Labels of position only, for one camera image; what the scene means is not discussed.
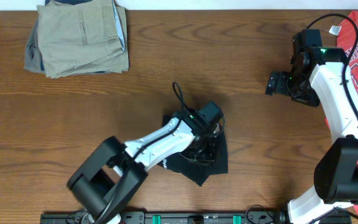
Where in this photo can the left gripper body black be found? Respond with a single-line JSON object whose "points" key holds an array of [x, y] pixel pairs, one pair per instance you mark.
{"points": [[204, 149]]}

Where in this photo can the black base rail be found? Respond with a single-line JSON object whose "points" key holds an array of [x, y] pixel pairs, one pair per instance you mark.
{"points": [[252, 216]]}

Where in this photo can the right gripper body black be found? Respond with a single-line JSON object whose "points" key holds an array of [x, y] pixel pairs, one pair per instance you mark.
{"points": [[278, 83]]}

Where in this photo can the black t-shirt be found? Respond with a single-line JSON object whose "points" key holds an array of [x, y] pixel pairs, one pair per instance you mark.
{"points": [[198, 174]]}

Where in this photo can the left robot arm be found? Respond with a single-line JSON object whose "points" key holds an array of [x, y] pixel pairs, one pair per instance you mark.
{"points": [[190, 143]]}

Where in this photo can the folded khaki trousers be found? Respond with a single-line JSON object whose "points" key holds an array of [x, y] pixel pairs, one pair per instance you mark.
{"points": [[85, 38]]}

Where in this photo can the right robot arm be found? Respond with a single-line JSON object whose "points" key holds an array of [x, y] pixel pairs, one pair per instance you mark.
{"points": [[321, 77]]}

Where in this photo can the folded grey garment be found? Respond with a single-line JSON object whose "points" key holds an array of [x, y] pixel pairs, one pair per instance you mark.
{"points": [[32, 56]]}

